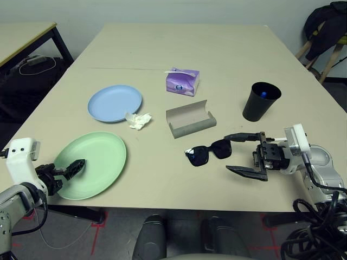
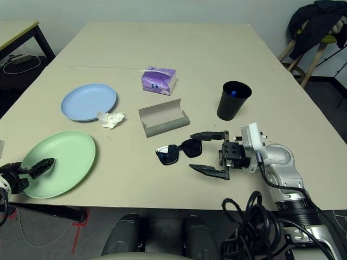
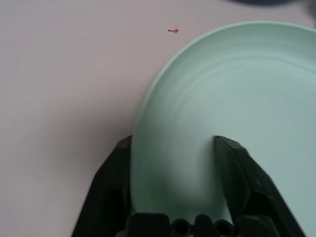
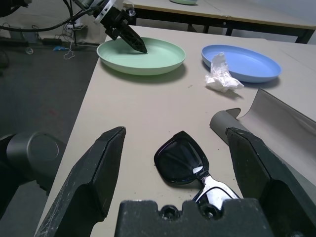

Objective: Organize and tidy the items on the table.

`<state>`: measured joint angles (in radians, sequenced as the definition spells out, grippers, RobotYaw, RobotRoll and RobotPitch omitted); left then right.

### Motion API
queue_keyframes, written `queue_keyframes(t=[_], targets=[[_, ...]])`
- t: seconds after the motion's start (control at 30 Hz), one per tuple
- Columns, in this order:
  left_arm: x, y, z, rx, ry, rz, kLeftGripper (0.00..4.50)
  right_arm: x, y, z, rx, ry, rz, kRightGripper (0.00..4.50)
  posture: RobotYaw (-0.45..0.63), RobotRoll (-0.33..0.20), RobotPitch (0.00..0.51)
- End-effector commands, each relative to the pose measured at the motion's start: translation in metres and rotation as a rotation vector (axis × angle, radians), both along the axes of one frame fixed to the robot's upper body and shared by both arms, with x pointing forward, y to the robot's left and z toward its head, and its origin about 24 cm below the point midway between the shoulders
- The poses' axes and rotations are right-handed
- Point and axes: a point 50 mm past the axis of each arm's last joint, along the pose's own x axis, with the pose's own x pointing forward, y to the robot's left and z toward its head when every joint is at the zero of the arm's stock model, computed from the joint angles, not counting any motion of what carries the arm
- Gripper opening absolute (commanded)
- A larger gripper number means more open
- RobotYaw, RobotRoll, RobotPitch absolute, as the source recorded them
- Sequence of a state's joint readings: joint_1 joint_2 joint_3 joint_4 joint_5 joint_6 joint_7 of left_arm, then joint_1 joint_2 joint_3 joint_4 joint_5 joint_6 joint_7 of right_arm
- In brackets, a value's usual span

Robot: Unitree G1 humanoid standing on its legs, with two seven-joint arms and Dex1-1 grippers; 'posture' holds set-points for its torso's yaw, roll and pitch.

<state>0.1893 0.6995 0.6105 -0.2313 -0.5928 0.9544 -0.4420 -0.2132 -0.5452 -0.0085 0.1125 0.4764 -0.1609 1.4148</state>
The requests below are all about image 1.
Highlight white tissue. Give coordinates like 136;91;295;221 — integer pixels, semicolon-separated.
124;112;152;130

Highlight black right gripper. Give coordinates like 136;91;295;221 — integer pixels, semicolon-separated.
223;131;287;182

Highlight black sunglasses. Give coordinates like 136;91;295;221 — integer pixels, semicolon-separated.
184;139;233;167

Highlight purple tissue pack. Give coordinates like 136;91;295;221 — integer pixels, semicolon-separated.
164;67;201;98

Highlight black table foot bar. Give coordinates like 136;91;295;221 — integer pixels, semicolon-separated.
264;213;296;228
47;205;106;225

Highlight wooden stool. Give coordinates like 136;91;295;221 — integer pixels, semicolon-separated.
294;21;347;83

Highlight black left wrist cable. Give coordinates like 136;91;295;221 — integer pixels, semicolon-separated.
10;186;49;236

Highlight grey robot right leg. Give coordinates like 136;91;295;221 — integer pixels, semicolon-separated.
200;215;252;258

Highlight black jacket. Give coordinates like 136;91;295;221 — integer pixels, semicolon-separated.
303;1;347;62

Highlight black cable bundle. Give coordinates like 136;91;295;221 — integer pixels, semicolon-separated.
280;189;347;260

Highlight grey robot leg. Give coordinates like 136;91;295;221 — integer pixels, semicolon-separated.
200;215;252;258
134;213;168;259

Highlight black plastic cup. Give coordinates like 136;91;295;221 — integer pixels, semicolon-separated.
242;81;282;122

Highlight grey glasses case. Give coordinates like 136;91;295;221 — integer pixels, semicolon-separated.
165;99;217;140

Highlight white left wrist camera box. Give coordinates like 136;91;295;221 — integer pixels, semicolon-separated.
4;137;47;196

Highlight grey robot torso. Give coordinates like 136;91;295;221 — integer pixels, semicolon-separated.
165;253;245;260

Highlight grey robot left leg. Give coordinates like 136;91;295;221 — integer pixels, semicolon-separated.
134;213;168;259

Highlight beige side table black legs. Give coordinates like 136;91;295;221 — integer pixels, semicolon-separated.
0;22;75;71

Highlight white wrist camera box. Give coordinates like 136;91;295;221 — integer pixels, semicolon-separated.
4;137;47;196
283;123;311;158

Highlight yellow green stool cushion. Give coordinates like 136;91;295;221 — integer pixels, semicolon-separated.
311;29;347;46

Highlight green plastic plate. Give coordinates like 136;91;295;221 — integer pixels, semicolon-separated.
53;131;127;201

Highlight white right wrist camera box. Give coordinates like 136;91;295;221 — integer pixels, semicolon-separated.
283;123;311;158

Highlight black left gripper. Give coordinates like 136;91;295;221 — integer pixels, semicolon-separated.
35;159;86;196

